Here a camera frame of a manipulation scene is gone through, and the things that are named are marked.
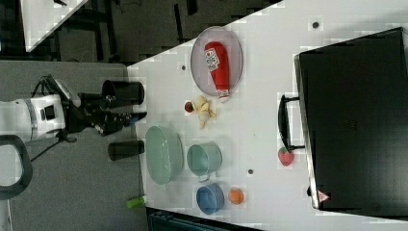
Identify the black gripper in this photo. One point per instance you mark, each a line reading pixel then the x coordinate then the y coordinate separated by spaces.
pixel 94 111

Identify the red plush ketchup bottle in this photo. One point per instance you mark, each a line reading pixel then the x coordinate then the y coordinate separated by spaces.
pixel 217 62

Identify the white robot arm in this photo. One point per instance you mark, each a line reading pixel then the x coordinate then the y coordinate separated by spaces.
pixel 23 121

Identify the grey round plate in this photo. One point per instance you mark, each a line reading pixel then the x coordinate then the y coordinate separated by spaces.
pixel 199 70

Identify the black cylinder cup upper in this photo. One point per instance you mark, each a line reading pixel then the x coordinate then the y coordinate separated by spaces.
pixel 120 93

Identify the black cylinder cup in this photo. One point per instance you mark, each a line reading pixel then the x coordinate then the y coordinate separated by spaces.
pixel 120 93
pixel 125 149

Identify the black cylinder cup lower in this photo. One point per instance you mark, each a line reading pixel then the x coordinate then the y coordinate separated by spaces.
pixel 125 149

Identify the green perforated colander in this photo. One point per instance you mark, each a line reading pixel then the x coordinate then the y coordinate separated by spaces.
pixel 164 154

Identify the small red plush tomato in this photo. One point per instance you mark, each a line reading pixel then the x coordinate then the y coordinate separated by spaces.
pixel 189 107

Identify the peeled plush banana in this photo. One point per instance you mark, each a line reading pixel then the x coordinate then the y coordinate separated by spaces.
pixel 201 107

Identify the green mug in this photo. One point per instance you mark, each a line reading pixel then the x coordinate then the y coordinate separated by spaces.
pixel 204 159

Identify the green spatula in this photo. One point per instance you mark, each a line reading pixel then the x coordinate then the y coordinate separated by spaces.
pixel 135 202

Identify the blue mug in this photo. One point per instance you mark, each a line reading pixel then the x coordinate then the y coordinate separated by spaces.
pixel 210 198

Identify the orange plush fruit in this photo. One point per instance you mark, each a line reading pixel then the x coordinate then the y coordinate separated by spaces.
pixel 235 196

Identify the pink plush strawberry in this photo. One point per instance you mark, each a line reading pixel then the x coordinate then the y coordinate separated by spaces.
pixel 285 156

